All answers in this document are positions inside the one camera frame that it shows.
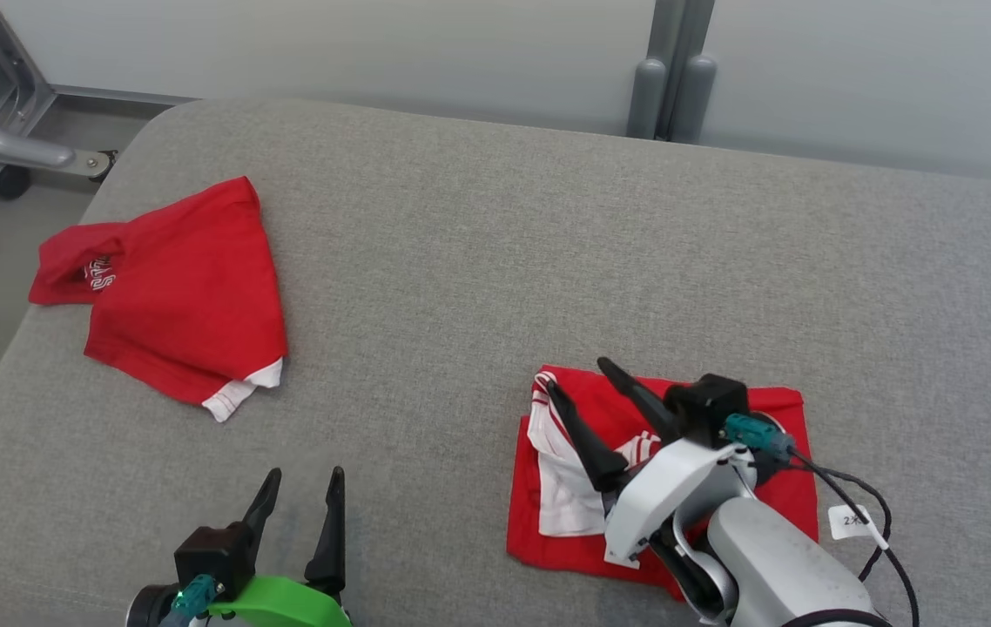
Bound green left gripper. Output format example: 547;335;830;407
208;466;353;627

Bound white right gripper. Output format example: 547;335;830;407
545;357;758;563

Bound red Bulls 23 jersey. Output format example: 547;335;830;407
507;364;820;602

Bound red shorts with white trim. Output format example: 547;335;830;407
29;176;289;423

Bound grey fabric sofa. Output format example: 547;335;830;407
0;98;991;627

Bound black left cable teal plug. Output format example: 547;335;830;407
160;575;218;627

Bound black cable teal plug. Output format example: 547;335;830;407
722;414;920;627
160;575;218;627

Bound black right cable teal plug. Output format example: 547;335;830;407
722;414;920;627

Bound white cable label tag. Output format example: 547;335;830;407
828;503;875;541

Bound grey rounded partition post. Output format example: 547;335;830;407
628;57;667;140
670;54;718;145

